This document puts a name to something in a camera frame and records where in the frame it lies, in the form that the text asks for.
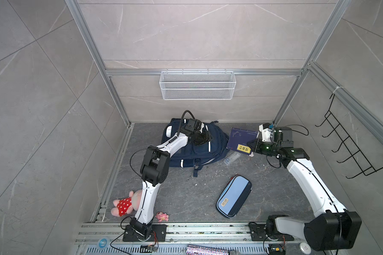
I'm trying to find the black wire hook rack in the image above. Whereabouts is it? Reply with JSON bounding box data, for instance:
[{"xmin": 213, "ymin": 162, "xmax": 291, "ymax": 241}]
[{"xmin": 315, "ymin": 93, "xmax": 383, "ymax": 180}]

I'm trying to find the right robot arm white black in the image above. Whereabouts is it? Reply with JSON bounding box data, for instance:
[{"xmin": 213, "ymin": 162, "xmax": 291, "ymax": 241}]
[{"xmin": 247, "ymin": 123, "xmax": 362, "ymax": 251}]

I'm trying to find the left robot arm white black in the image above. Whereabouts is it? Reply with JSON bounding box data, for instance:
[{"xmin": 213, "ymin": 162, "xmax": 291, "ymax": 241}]
[{"xmin": 130, "ymin": 119, "xmax": 211, "ymax": 241}]

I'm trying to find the white wire mesh basket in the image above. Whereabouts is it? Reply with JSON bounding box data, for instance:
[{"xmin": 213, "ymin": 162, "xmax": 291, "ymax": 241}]
[{"xmin": 159, "ymin": 71, "xmax": 236, "ymax": 101}]

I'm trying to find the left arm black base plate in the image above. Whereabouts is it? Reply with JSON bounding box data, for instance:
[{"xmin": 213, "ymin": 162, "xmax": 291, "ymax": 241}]
[{"xmin": 122, "ymin": 224, "xmax": 167, "ymax": 242}]

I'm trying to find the small pink toy figure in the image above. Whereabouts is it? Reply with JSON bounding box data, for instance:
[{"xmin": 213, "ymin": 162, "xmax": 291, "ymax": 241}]
[{"xmin": 155, "ymin": 211, "xmax": 169, "ymax": 222}]

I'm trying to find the white round button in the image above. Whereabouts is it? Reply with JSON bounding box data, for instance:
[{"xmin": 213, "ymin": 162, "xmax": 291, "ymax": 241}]
[{"xmin": 299, "ymin": 242, "xmax": 312, "ymax": 255}]

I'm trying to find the light blue pencil case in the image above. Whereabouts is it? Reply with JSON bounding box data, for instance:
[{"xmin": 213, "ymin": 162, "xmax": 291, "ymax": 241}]
[{"xmin": 216, "ymin": 175, "xmax": 252, "ymax": 218}]

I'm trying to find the dark purple notebook yellow label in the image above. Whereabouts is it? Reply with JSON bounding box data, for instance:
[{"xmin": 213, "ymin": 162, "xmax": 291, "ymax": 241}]
[{"xmin": 227, "ymin": 127, "xmax": 259, "ymax": 155}]

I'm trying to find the blue round sticker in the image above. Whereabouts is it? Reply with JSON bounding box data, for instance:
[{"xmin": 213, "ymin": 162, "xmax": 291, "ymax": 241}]
[{"xmin": 97, "ymin": 238, "xmax": 110, "ymax": 250}]

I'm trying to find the navy blue student backpack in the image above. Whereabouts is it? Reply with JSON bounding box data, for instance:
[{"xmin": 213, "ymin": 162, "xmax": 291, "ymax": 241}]
[{"xmin": 155, "ymin": 119, "xmax": 229, "ymax": 177}]

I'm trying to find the pink plush pig toy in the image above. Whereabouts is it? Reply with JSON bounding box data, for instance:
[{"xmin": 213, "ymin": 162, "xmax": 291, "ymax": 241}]
[{"xmin": 111, "ymin": 190, "xmax": 143, "ymax": 217}]

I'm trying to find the glittery purple pouch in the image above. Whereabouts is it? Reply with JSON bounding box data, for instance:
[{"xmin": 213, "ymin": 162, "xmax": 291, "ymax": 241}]
[{"xmin": 186, "ymin": 244, "xmax": 229, "ymax": 255}]

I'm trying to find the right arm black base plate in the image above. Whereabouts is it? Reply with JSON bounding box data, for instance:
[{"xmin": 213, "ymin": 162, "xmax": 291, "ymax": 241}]
[{"xmin": 248, "ymin": 222, "xmax": 295, "ymax": 241}]

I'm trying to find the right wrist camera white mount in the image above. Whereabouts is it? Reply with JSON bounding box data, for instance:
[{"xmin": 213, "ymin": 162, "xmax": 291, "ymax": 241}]
[{"xmin": 259, "ymin": 123, "xmax": 274, "ymax": 142}]

